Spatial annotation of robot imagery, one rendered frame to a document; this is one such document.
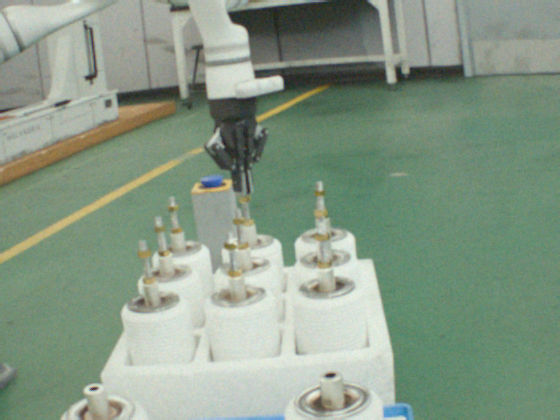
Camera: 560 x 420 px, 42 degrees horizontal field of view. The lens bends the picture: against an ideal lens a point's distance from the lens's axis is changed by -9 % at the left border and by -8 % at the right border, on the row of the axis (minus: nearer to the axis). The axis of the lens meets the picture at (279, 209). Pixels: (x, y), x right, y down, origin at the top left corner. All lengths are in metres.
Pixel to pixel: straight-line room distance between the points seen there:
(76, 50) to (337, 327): 3.89
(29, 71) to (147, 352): 6.48
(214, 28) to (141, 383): 0.53
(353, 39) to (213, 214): 4.73
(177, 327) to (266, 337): 0.12
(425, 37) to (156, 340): 5.08
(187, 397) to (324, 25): 5.23
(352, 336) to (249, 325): 0.13
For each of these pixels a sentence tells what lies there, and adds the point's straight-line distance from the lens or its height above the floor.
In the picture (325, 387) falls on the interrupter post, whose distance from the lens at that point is 0.73.
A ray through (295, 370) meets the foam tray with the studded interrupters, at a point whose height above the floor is 0.17.
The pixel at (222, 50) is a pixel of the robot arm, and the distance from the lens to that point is 1.18.
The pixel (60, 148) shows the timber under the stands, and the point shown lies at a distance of 4.16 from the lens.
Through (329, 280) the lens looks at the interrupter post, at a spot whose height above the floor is 0.27.
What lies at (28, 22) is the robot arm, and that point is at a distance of 1.38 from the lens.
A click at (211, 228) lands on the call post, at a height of 0.24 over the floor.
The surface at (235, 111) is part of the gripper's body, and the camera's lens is 1.18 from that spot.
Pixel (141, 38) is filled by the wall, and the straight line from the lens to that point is 6.72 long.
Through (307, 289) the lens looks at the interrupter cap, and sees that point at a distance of 1.03.
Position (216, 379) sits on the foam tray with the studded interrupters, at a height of 0.17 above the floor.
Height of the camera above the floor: 0.62
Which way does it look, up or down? 15 degrees down
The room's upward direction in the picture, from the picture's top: 7 degrees counter-clockwise
